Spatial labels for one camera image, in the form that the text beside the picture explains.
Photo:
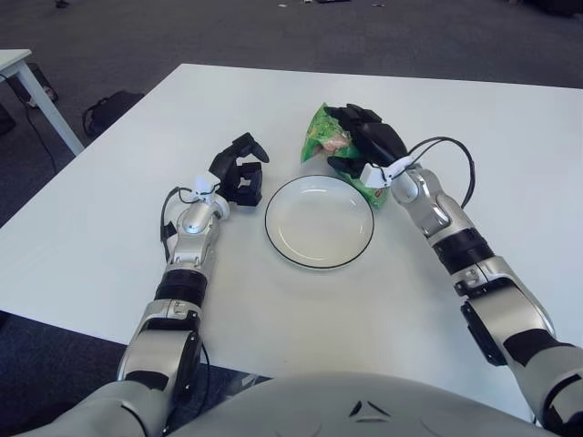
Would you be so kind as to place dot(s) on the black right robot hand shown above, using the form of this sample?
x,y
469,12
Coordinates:
x,y
382,141

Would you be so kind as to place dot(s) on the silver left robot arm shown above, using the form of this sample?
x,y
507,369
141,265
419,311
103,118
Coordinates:
x,y
196,223

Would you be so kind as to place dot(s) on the white side table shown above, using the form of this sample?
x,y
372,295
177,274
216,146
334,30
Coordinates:
x,y
50,116

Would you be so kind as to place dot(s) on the black bulky item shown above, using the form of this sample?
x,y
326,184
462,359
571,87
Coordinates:
x,y
5,120

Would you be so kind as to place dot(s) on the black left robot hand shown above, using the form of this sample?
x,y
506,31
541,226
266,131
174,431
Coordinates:
x,y
223,166

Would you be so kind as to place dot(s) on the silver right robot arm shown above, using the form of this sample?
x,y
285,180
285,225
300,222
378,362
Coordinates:
x,y
432,205

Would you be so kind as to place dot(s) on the black backpack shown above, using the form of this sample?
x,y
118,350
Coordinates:
x,y
114,109

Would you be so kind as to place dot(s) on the green chips snack bag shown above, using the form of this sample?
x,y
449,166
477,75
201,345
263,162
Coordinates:
x,y
319,129

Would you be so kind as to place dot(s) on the white plate black rim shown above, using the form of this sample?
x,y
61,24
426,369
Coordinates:
x,y
319,227

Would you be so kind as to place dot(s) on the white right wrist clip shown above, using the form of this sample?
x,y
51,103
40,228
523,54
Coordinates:
x,y
371,175

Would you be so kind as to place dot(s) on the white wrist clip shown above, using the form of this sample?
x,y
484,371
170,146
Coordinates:
x,y
371,175
202,185

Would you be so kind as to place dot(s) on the grey robot torso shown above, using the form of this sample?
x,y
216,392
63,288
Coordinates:
x,y
319,405

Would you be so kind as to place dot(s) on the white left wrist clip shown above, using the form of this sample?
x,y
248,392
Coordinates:
x,y
202,185

